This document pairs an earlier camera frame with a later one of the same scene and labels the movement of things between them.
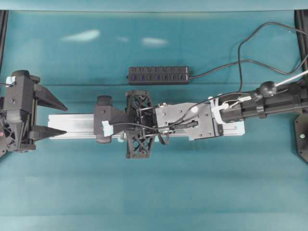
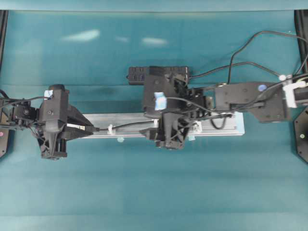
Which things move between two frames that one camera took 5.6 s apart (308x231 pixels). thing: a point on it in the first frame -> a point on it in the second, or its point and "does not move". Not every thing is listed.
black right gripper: (137, 121) -> (169, 97)
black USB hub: (156, 75) does not move
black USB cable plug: (239, 62) -> (88, 128)
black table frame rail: (301, 20) does not move
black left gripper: (19, 108) -> (53, 118)
